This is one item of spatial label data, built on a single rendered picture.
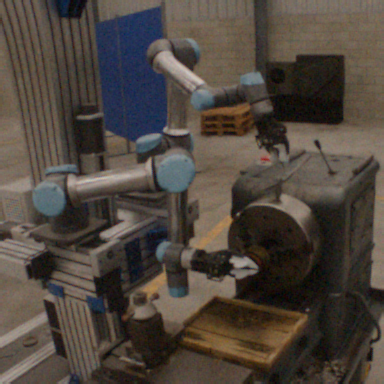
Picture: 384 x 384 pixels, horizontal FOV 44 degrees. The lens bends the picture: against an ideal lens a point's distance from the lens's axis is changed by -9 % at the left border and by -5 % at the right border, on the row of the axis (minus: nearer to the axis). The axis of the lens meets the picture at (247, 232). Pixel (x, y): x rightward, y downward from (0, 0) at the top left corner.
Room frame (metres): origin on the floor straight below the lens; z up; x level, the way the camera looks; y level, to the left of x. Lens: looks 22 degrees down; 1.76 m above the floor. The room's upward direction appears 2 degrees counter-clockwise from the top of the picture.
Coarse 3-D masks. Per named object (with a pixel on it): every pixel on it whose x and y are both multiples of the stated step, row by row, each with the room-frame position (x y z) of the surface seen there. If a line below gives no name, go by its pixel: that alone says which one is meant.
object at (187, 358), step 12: (120, 336) 1.20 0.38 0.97; (108, 348) 1.14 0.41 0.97; (120, 348) 1.14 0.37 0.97; (180, 348) 1.14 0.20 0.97; (108, 360) 1.09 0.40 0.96; (168, 360) 1.08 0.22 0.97; (180, 360) 1.08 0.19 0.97; (192, 360) 1.08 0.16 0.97; (204, 360) 1.08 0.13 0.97; (108, 372) 1.06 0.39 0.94; (120, 372) 1.04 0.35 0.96; (132, 372) 1.03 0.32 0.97; (144, 372) 1.03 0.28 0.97; (156, 372) 1.03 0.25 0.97; (168, 372) 1.03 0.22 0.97; (180, 372) 1.03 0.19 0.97; (192, 372) 1.03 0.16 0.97; (204, 372) 1.02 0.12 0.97; (216, 372) 1.02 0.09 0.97; (228, 372) 1.02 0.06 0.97; (240, 372) 1.02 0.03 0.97; (252, 372) 1.03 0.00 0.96
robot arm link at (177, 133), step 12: (180, 48) 2.03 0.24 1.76; (192, 48) 2.06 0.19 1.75; (180, 60) 2.03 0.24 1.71; (192, 60) 2.07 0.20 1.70; (180, 96) 2.08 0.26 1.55; (168, 108) 2.11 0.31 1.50; (180, 108) 2.09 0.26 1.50; (168, 120) 2.11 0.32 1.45; (180, 120) 2.10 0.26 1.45; (168, 132) 2.10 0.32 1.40; (180, 132) 2.10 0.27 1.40; (180, 144) 2.10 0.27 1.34; (192, 144) 2.14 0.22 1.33
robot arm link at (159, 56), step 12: (156, 48) 1.95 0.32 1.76; (168, 48) 1.99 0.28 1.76; (156, 60) 1.92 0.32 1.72; (168, 60) 1.90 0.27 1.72; (156, 72) 1.95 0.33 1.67; (168, 72) 1.86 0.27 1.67; (180, 72) 1.83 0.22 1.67; (192, 72) 1.84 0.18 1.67; (180, 84) 1.81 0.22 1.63; (192, 84) 1.77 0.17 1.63; (204, 84) 1.76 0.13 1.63; (192, 96) 1.72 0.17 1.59; (204, 96) 1.69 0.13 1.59; (216, 96) 1.72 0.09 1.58; (204, 108) 1.69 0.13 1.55; (216, 108) 1.74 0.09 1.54
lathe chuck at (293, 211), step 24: (264, 216) 1.56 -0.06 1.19; (288, 216) 1.52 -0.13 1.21; (240, 240) 1.60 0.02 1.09; (264, 240) 1.64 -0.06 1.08; (288, 240) 1.52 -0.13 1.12; (312, 240) 1.51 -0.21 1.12; (288, 264) 1.52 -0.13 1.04; (312, 264) 1.51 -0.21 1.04; (264, 288) 1.56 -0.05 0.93; (288, 288) 1.52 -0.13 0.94
